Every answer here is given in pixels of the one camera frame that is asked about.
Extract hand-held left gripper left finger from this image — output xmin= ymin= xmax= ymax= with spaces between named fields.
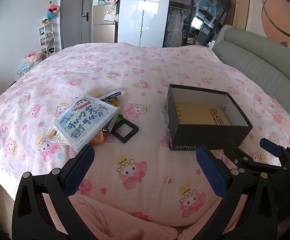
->
xmin=12 ymin=144 xmax=95 ymax=240

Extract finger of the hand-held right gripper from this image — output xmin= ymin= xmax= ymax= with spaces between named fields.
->
xmin=224 ymin=144 xmax=255 ymax=172
xmin=259 ymin=138 xmax=290 ymax=167

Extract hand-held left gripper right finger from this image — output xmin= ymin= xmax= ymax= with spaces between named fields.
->
xmin=196 ymin=144 xmax=278 ymax=240

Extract black shoebox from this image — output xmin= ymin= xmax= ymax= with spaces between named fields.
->
xmin=165 ymin=84 xmax=253 ymax=151

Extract orange comb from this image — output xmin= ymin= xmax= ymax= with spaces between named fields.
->
xmin=88 ymin=132 xmax=105 ymax=145

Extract yellow sticker card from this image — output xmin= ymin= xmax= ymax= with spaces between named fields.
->
xmin=47 ymin=128 xmax=68 ymax=145

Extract clear case with cartoon print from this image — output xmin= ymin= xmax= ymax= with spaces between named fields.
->
xmin=52 ymin=94 xmax=120 ymax=152

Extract person's left hand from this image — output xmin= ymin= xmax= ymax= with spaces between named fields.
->
xmin=106 ymin=229 xmax=145 ymax=240

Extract white wet wipes pack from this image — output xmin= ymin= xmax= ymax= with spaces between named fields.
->
xmin=96 ymin=90 xmax=126 ymax=103

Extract grey padded headboard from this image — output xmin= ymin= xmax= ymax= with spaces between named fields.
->
xmin=214 ymin=24 xmax=290 ymax=140

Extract pink printed blanket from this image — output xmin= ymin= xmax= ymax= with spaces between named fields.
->
xmin=0 ymin=42 xmax=290 ymax=227

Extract teal gift boxes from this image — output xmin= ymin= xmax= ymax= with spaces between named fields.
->
xmin=17 ymin=62 xmax=31 ymax=76

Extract white shelf rack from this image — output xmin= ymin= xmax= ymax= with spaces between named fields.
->
xmin=38 ymin=21 xmax=56 ymax=57

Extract gold fridge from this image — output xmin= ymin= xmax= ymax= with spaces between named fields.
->
xmin=92 ymin=4 xmax=118 ymax=43

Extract black printed skateboard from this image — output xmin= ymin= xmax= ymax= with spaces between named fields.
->
xmin=200 ymin=0 xmax=231 ymax=47

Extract glass-front clothes cabinet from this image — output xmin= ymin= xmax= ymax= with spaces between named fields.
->
xmin=163 ymin=0 xmax=217 ymax=47

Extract white handbag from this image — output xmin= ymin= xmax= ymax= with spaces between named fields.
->
xmin=103 ymin=6 xmax=119 ymax=22

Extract grey door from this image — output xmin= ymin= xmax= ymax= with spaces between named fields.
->
xmin=60 ymin=0 xmax=95 ymax=50

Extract red and blue plush toy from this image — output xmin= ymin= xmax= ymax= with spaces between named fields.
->
xmin=47 ymin=4 xmax=60 ymax=19

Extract white glossy wardrobe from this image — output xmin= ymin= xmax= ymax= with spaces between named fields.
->
xmin=117 ymin=0 xmax=172 ymax=47

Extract toys on fridge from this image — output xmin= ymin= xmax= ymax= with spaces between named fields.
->
xmin=97 ymin=0 xmax=121 ymax=6

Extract black square frame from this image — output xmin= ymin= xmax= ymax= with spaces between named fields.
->
xmin=111 ymin=118 xmax=140 ymax=144

